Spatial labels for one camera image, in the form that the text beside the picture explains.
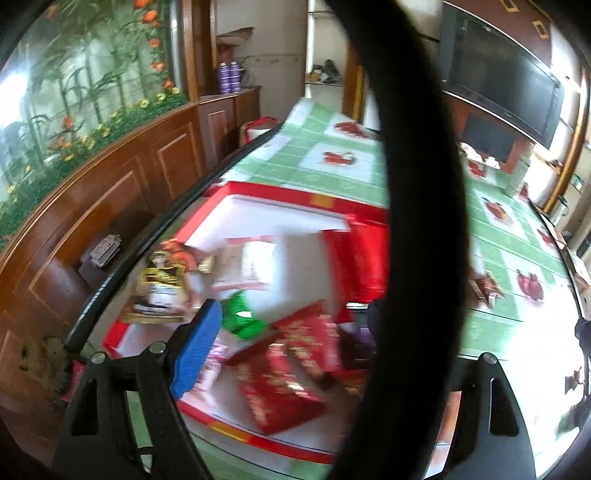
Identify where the white plastic bag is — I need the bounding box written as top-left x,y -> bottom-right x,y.
459,143 -> 502,169

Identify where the deck of playing cards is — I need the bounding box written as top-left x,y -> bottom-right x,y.
90,234 -> 122,266

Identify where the white wall shelf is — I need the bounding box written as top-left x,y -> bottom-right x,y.
305,0 -> 365,100

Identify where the dark item on shelf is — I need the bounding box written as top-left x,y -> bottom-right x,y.
311,60 -> 342,83

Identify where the flower mural wall panel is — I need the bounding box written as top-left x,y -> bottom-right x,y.
0,0 -> 190,250

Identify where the red flat packet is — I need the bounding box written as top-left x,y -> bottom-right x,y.
238,346 -> 326,437

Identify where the brown paper bag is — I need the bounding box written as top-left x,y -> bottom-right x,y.
216,27 -> 254,47

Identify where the wooden wall cabinet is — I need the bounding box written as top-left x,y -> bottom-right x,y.
0,88 -> 262,416

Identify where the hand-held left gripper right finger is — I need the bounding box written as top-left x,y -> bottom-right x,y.
443,353 -> 536,480

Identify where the gold black snack packet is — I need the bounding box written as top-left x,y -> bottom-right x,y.
121,265 -> 195,324

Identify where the red gift box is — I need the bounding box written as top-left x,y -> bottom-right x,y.
102,181 -> 393,464

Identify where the green snack packet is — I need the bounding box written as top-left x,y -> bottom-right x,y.
222,292 -> 269,340

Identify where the wooden television cabinet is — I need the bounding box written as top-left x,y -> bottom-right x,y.
438,0 -> 587,195

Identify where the dark wooden stool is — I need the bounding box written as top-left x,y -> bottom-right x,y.
76,210 -> 158,282

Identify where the black flat television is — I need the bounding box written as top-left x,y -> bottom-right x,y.
438,2 -> 566,148

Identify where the brown snack packet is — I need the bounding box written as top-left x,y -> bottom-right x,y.
159,240 -> 218,273

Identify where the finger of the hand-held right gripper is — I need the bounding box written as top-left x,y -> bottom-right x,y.
574,318 -> 591,363

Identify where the fruit printed green tablecloth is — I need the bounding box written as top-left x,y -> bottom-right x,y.
124,99 -> 587,480

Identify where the white and red container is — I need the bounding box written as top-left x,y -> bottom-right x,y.
238,117 -> 282,148

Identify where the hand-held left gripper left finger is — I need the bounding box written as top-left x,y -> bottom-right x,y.
51,299 -> 222,480

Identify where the pink white snack packet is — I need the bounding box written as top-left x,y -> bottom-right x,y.
217,237 -> 278,291
194,342 -> 232,393

